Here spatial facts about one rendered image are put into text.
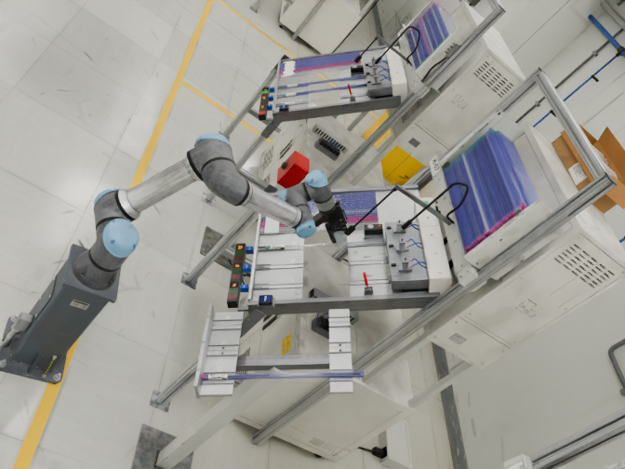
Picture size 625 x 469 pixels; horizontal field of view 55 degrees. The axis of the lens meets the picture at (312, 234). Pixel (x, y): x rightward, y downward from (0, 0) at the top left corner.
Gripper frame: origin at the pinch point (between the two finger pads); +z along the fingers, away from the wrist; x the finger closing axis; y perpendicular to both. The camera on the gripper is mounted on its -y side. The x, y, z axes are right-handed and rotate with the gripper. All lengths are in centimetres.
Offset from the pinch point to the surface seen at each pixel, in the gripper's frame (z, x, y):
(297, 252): -3.0, -3.0, -16.0
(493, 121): -20, 27, 72
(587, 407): 146, -3, 92
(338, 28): 81, 438, -15
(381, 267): 5.1, -14.2, 16.6
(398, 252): 0.8, -12.7, 24.4
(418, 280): 2.5, -28.0, 29.8
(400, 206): 7.8, 24.2, 27.3
